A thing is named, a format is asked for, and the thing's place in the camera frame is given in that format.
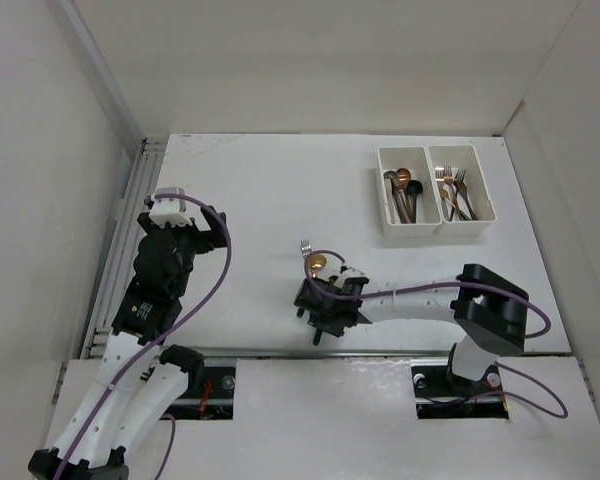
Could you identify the silver fork green handle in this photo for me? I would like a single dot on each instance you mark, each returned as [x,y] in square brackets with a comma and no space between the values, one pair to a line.
[305,248]

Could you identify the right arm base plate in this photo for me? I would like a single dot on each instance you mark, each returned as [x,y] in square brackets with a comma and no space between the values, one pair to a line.
[439,395]

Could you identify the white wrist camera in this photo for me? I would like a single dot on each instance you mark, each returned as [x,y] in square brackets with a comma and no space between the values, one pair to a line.
[339,274]
[169,205]

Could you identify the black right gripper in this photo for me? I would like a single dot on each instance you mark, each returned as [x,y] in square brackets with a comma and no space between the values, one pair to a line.
[320,322]

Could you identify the black fork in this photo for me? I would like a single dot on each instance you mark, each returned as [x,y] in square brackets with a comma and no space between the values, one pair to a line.
[463,190]

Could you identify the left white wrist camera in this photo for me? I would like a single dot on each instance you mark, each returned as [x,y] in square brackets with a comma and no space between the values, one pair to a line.
[169,205]

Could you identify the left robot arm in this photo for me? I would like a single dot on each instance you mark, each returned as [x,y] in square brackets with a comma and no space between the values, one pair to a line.
[139,377]

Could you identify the silver ridged spoon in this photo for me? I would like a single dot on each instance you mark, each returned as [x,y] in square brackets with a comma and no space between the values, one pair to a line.
[392,177]

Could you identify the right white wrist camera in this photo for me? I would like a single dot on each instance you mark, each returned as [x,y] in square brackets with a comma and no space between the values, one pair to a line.
[339,274]

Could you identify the gold spoon green handle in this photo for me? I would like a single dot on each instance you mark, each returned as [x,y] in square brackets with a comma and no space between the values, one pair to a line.
[315,263]
[317,337]

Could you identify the copper round spoon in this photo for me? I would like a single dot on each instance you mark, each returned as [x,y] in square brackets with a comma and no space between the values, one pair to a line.
[404,176]

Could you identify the thin copper bent fork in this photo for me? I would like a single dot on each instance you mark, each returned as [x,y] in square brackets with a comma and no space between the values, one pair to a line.
[449,182]

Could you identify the white container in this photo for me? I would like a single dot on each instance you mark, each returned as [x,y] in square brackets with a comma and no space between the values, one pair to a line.
[414,158]
[464,156]

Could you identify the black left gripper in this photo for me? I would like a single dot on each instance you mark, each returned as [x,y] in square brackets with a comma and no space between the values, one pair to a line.
[207,239]

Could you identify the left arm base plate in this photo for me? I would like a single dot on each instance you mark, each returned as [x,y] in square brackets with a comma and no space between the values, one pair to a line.
[209,399]

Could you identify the white right container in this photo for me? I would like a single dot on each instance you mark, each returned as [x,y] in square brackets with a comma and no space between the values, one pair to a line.
[464,156]

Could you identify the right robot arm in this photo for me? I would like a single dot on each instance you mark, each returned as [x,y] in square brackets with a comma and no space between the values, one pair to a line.
[493,316]

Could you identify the black round spoon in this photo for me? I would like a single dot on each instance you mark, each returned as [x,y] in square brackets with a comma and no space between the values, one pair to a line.
[414,190]

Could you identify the aluminium frame rail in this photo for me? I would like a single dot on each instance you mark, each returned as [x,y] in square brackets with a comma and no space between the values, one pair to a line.
[121,249]

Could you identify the white left container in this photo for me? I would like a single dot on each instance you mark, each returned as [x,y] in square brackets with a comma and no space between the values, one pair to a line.
[414,158]

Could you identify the brown wooden fork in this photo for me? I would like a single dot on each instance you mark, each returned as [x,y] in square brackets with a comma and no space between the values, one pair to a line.
[460,176]

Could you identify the brown wooden spoon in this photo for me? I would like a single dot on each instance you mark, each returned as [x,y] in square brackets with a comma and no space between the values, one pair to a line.
[403,207]

